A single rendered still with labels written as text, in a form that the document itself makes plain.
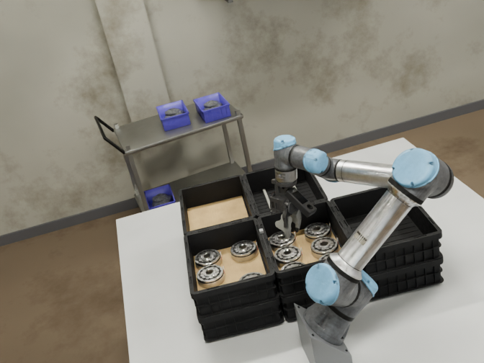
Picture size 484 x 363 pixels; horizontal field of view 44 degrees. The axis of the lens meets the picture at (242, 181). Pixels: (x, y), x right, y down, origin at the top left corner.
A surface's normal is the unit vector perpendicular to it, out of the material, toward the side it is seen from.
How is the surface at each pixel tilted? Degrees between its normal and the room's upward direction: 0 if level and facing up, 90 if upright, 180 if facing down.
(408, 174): 42
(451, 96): 90
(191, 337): 0
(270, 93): 90
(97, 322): 0
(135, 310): 0
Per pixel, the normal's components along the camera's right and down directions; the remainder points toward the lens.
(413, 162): -0.54, -0.33
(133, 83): 0.23, 0.42
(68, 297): -0.19, -0.87
